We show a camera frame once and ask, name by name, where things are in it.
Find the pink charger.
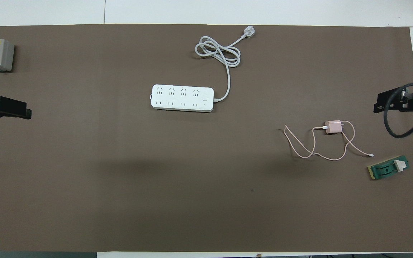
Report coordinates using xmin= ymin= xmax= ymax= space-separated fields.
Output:
xmin=325 ymin=120 xmax=344 ymax=135

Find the pink charging cable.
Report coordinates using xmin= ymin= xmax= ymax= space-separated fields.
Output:
xmin=284 ymin=121 xmax=375 ymax=161

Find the white power strip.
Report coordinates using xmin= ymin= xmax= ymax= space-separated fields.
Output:
xmin=151 ymin=84 xmax=215 ymax=113

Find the brown table mat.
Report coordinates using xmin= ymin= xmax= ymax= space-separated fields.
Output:
xmin=0 ymin=24 xmax=413 ymax=253

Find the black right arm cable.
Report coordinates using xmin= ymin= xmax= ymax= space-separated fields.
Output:
xmin=383 ymin=82 xmax=413 ymax=138

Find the green knife switch block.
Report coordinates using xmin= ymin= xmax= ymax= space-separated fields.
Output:
xmin=368 ymin=155 xmax=410 ymax=180

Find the white power strip cord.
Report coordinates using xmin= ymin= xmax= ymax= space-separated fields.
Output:
xmin=195 ymin=26 xmax=256 ymax=102

